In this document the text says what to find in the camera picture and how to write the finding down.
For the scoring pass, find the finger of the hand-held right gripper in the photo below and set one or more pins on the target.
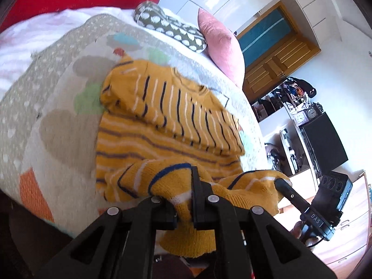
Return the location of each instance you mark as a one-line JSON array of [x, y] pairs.
[[290, 193]]

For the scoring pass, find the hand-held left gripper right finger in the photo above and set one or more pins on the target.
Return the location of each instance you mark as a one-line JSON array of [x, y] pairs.
[[200, 203]]

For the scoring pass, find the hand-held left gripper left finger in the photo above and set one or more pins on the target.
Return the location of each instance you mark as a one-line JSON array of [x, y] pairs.
[[162, 215]]

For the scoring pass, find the yellow striped knit sweater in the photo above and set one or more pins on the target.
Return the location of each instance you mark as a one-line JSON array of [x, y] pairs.
[[174, 107]]

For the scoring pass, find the person's right hand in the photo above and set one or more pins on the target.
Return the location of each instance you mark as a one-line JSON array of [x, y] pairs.
[[298, 229]]

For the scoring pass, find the white television cabinet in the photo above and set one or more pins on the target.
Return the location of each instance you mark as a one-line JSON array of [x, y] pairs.
[[302, 180]]

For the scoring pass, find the light wooden drawer chest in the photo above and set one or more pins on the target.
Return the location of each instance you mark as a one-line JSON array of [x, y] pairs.
[[357, 223]]

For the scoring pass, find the black television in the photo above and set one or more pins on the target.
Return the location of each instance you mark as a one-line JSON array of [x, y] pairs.
[[325, 142]]

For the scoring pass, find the small white alarm clock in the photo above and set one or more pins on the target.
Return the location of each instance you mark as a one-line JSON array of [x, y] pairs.
[[299, 118]]

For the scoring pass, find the ornate dark mantel clock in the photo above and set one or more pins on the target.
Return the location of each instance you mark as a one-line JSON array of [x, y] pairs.
[[311, 112]]

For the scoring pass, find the cluttered storage rack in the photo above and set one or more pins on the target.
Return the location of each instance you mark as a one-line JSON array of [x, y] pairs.
[[284, 96]]

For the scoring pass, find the wooden door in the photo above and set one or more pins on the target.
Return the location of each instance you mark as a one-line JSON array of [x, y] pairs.
[[279, 66]]

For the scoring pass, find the pink ribbed pillow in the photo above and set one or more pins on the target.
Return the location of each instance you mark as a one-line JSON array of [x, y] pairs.
[[223, 46]]

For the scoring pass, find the teal door curtain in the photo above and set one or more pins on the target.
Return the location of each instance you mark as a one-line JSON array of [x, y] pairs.
[[264, 32]]

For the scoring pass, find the grey polka-dot pillow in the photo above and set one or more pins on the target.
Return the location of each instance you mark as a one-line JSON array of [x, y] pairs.
[[174, 29]]

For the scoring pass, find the white overhead cabinet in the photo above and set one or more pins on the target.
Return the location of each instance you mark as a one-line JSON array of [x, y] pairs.
[[308, 8]]

